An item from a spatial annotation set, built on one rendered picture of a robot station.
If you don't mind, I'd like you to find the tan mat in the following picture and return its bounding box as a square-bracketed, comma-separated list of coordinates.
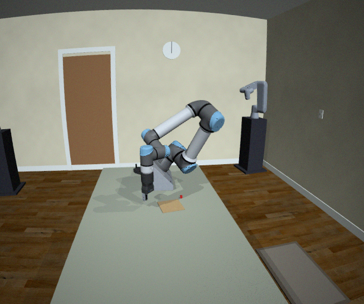
[157, 199, 185, 213]

